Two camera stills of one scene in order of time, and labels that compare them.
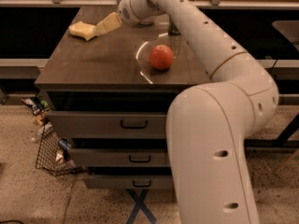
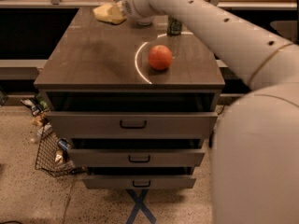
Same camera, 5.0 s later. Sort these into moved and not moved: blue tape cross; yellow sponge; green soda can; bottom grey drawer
Moved: yellow sponge
Not moved: bottom grey drawer; green soda can; blue tape cross
